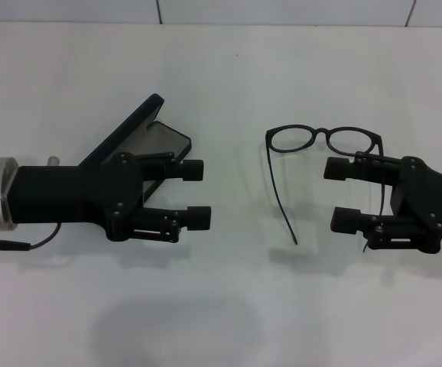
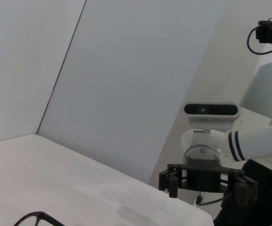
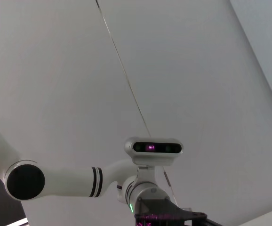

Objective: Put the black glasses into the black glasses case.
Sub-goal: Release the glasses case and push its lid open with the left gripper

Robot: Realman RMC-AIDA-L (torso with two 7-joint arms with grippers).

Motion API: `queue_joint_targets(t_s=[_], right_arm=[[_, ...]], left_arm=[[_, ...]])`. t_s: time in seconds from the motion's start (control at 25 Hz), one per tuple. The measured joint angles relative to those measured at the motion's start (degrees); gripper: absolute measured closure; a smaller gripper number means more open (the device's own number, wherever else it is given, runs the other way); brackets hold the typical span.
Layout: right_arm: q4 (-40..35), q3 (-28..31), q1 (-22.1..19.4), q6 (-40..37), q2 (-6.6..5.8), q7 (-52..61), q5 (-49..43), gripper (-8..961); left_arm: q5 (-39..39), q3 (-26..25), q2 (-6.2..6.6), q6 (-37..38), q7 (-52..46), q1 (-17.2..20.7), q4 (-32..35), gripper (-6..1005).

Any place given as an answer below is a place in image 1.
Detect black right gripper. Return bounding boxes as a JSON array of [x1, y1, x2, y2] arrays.
[[323, 151, 442, 255]]

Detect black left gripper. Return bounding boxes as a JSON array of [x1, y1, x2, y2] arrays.
[[12, 151, 146, 242]]

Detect black glasses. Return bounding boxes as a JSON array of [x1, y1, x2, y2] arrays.
[[265, 125, 394, 254]]

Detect black glasses case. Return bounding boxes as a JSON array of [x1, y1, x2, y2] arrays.
[[76, 93, 193, 204]]

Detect black gripper cable with plug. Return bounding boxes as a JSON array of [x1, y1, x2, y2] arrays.
[[0, 222, 62, 254]]

